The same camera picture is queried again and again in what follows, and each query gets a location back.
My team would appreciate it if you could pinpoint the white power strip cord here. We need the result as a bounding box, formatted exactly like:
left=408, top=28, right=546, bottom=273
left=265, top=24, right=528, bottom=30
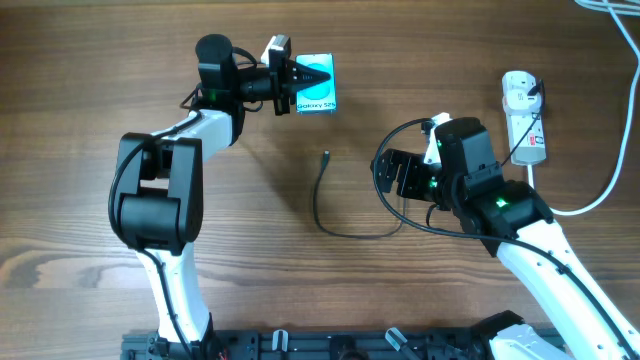
left=526, top=0, right=640, bottom=217

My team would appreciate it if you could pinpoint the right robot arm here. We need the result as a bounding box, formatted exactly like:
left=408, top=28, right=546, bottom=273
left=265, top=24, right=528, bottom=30
left=371, top=117, right=639, bottom=359

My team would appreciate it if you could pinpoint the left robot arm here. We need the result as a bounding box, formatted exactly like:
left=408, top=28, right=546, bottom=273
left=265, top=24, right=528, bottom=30
left=107, top=34, right=337, bottom=359

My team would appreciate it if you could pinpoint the white cable bundle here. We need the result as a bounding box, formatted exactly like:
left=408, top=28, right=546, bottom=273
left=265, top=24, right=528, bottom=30
left=573, top=0, right=640, bottom=18

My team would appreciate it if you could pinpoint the black USB charging cable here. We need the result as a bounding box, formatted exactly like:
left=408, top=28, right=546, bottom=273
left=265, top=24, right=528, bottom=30
left=312, top=79, right=546, bottom=240

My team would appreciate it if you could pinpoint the teal screen smartphone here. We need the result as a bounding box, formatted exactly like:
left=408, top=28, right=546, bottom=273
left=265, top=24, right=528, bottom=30
left=296, top=53, right=337, bottom=115

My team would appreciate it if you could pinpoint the white power strip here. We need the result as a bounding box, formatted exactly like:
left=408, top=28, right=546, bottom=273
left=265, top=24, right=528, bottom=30
left=502, top=70, right=546, bottom=166

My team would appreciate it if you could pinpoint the right camera black cable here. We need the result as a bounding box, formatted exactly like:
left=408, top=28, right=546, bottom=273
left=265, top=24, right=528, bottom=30
left=372, top=117, right=640, bottom=360

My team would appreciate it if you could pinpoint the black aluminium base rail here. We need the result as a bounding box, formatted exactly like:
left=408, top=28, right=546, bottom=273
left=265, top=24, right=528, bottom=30
left=120, top=327, right=495, bottom=360

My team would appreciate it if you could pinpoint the white USB charger plug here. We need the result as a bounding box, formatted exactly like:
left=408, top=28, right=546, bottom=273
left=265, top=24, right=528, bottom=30
left=502, top=88, right=542, bottom=115

